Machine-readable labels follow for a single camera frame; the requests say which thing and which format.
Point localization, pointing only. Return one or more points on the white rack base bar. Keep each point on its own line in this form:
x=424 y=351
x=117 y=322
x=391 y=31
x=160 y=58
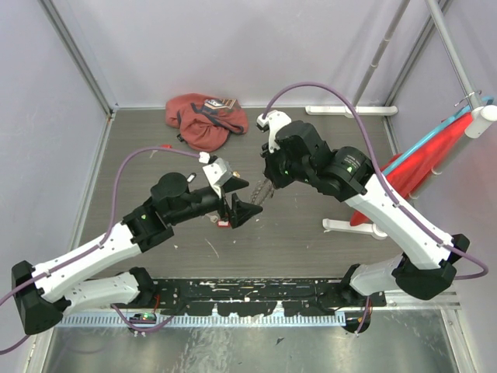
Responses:
x=372 y=111

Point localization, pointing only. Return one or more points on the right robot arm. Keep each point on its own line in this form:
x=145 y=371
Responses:
x=295 y=152

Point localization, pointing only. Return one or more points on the red crumpled shirt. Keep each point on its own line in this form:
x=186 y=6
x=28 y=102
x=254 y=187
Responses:
x=205 y=122

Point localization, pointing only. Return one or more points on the red cloth on hanger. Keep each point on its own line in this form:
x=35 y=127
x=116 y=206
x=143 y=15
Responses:
x=406 y=172

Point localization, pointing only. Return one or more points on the grey rack pole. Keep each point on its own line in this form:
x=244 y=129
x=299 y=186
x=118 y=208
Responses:
x=403 y=5

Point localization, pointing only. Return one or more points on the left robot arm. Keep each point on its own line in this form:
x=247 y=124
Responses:
x=65 y=285

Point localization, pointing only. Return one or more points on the key with black tag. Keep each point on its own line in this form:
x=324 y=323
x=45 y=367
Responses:
x=191 y=177

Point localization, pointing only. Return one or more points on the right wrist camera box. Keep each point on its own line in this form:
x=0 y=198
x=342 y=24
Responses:
x=272 y=123

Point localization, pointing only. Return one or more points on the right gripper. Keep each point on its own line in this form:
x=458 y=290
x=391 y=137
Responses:
x=269 y=172

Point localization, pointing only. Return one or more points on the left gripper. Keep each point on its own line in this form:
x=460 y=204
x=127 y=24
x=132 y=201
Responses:
x=241 y=211

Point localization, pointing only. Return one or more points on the key with red white tag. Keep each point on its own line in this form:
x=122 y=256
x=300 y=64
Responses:
x=219 y=222

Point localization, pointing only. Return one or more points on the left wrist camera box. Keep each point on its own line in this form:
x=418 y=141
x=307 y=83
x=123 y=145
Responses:
x=217 y=172

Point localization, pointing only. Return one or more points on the white slotted cable duct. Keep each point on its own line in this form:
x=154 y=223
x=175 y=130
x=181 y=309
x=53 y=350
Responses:
x=277 y=319

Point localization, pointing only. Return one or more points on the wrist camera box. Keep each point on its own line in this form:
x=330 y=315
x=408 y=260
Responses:
x=217 y=172
x=272 y=123

